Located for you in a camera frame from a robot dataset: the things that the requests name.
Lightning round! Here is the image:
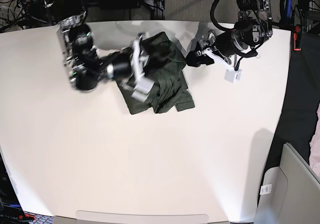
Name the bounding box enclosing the gripper body, image right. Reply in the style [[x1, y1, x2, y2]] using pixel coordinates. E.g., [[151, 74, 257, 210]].
[[197, 30, 248, 64]]

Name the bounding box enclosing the gripper body, image left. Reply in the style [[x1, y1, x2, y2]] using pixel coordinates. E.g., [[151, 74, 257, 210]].
[[106, 42, 151, 90]]

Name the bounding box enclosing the green long-sleeve T-shirt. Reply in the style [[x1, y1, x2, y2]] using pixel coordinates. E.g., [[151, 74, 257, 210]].
[[116, 31, 195, 115]]

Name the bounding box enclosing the red clamp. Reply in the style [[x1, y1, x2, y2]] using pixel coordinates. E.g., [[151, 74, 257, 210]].
[[293, 24, 303, 51]]

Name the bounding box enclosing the dark grey cloth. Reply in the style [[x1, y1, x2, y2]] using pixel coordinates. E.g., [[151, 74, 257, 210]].
[[264, 32, 320, 177]]

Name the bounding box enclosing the white barcode label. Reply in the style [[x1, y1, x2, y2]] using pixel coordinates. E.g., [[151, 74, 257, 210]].
[[259, 184, 272, 196]]

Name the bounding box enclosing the grey plastic bin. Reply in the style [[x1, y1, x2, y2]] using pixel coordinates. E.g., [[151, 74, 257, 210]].
[[254, 143, 320, 224]]

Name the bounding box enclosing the black box with red logo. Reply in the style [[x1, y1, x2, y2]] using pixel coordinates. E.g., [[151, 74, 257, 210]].
[[0, 157, 37, 224]]

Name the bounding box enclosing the black table leg frame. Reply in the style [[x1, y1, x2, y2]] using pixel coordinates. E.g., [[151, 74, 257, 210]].
[[143, 0, 165, 21]]

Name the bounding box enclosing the blue handled tool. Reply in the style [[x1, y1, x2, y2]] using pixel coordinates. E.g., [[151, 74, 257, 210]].
[[285, 0, 292, 20]]

